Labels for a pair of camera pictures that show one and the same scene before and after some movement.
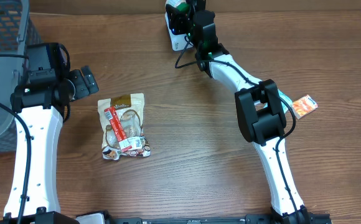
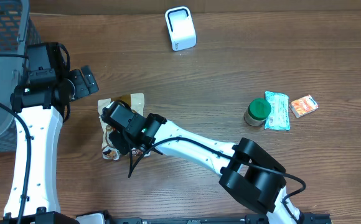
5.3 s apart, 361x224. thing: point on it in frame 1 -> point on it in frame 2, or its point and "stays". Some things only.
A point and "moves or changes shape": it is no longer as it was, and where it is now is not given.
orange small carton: x=304 y=106 stays
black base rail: x=322 y=218 stays
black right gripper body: x=182 y=25 -> x=124 y=142
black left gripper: x=81 y=88 stays
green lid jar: x=183 y=5 moves or changes shape
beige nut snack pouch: x=129 y=109 stays
